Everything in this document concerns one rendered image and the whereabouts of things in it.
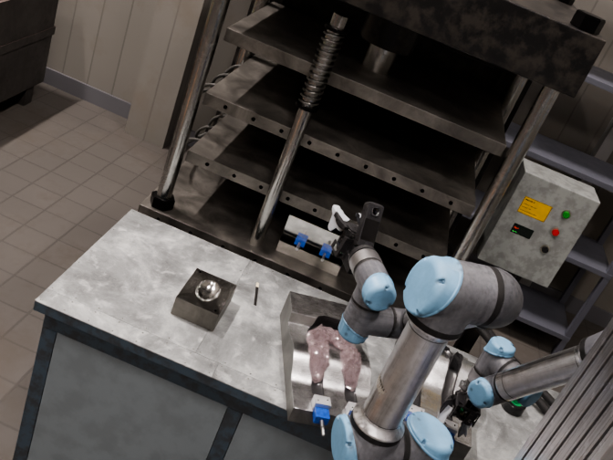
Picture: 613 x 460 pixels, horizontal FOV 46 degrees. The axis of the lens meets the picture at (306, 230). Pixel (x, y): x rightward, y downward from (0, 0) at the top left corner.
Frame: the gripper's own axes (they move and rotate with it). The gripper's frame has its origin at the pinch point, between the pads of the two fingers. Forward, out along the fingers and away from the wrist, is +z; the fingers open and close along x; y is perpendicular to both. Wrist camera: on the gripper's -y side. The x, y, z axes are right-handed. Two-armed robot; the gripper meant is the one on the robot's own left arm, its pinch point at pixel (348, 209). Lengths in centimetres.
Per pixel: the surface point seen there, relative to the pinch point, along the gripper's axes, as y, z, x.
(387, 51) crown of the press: -23, 103, 35
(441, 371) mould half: 46, 6, 65
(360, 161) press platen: 13, 76, 35
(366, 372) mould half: 52, 3, 38
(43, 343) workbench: 93, 30, -53
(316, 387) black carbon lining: 58, -2, 21
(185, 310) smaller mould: 65, 28, -16
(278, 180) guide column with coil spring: 35, 83, 13
